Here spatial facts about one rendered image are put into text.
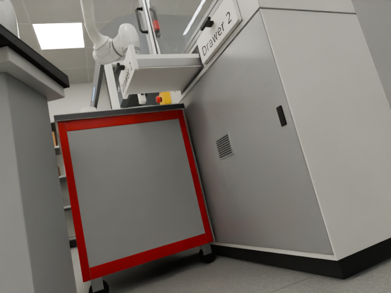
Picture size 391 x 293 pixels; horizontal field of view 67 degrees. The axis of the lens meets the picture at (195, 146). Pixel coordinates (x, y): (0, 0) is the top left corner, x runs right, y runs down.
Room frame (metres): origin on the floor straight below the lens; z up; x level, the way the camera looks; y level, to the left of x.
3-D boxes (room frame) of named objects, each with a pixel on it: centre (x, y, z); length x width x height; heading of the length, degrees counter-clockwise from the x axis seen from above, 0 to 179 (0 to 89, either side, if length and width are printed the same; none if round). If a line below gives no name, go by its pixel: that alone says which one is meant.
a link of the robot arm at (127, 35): (1.46, 0.22, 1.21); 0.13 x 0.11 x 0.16; 65
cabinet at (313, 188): (1.45, -0.50, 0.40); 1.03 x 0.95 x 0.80; 25
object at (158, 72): (1.27, 0.02, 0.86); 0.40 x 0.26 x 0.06; 115
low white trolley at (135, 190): (1.54, 0.40, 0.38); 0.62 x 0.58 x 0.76; 25
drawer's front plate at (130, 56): (1.18, 0.21, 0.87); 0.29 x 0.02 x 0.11; 25
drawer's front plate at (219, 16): (1.01, -0.18, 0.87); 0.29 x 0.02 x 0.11; 25
